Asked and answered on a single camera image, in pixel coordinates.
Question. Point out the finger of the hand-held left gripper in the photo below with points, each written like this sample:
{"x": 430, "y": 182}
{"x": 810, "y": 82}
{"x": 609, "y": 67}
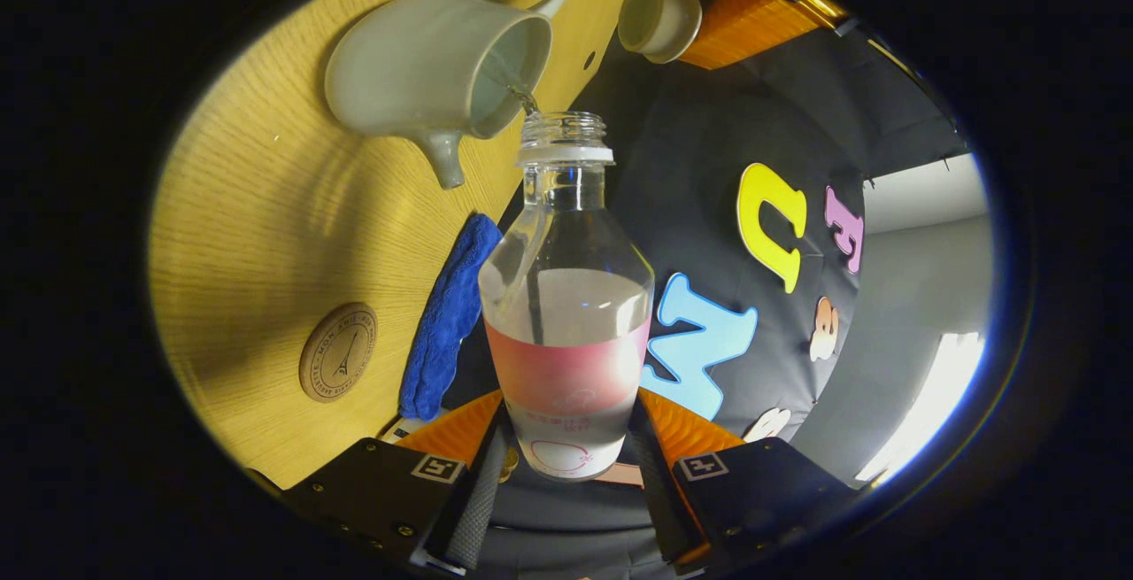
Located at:
{"x": 752, "y": 18}

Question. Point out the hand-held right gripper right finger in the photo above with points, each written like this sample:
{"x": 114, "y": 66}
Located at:
{"x": 659, "y": 500}

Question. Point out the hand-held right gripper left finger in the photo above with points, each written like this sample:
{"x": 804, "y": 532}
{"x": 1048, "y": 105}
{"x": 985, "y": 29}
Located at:
{"x": 478, "y": 509}

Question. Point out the clear water bottle pink label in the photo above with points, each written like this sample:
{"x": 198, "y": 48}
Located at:
{"x": 566, "y": 359}

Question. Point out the round wooden coaster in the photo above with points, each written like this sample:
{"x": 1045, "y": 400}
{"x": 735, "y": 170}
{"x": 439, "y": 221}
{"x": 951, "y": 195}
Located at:
{"x": 336, "y": 354}

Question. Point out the white ceramic teacup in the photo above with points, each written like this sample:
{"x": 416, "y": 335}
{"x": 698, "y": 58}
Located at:
{"x": 407, "y": 66}

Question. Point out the brown bread slice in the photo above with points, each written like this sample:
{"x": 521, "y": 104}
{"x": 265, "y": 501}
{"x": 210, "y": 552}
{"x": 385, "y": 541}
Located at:
{"x": 509, "y": 465}

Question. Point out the blue towel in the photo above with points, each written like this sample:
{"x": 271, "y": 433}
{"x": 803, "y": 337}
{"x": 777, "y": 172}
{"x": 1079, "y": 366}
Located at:
{"x": 447, "y": 323}

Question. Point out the ceiling light panel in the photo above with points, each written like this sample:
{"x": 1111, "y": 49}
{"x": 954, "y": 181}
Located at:
{"x": 938, "y": 394}

